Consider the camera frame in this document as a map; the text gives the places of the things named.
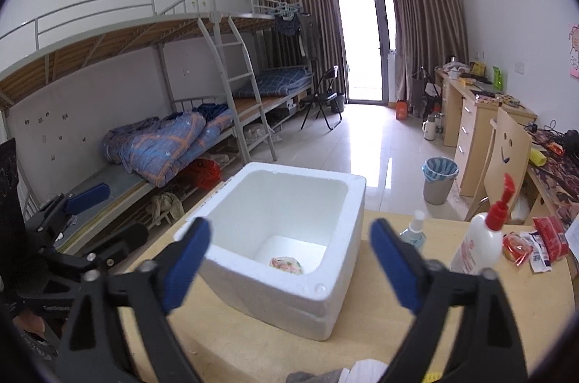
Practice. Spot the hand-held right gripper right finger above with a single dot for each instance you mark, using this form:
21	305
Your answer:
393	265

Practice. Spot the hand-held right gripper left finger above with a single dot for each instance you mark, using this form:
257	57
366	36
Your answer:
185	261

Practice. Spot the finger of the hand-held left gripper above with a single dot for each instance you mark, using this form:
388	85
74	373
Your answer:
88	195
131	236

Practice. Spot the white tissue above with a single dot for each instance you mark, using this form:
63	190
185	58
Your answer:
366	367

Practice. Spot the white foam box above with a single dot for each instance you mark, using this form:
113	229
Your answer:
280	202

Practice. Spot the floral soft packet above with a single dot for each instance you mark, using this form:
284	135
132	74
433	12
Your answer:
285	264

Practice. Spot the blue spray bottle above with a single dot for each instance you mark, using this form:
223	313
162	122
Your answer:
414	231

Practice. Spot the white pump bottle red cap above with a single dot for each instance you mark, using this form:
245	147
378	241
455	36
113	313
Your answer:
477	243

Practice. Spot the red plastic bag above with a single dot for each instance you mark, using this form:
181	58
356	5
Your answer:
201	173

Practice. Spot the blue and orange plaid quilt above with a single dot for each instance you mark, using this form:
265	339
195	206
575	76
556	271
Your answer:
163	139

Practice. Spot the grey trash bin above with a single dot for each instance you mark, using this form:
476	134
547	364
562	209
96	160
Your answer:
438	182

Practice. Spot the red snack packet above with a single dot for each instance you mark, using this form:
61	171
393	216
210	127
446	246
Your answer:
515	247

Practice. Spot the grey cloth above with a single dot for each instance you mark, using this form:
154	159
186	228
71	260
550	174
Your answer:
316	376

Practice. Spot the white thermos jug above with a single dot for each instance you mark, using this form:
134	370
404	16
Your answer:
429	127

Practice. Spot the white and blue packet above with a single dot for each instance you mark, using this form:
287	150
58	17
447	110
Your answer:
538	258

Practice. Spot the orange bag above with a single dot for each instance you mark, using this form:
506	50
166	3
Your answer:
401	109

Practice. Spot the large red packet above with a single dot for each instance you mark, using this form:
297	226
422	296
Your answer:
549	231

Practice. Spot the wooden desk with drawers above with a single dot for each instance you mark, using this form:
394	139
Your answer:
470	125

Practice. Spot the wooden chair with smiley face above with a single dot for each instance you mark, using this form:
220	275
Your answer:
511	157

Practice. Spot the metal bunk bed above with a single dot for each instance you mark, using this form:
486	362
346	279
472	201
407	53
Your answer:
271	100
113	30

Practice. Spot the black trash bin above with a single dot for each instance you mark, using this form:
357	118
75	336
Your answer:
337	102

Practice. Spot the yellow object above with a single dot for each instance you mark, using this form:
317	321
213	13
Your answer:
538	157

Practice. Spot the black folding chair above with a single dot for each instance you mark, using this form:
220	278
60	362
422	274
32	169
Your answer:
323	93

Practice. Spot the green packet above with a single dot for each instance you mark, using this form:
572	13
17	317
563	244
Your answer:
497	78

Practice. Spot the glass balcony door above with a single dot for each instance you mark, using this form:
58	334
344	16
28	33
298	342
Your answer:
362	26

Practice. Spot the dark hanging clothes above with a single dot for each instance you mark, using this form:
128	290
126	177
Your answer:
287	26

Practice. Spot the pink wall poster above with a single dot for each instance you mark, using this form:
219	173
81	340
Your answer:
574	48

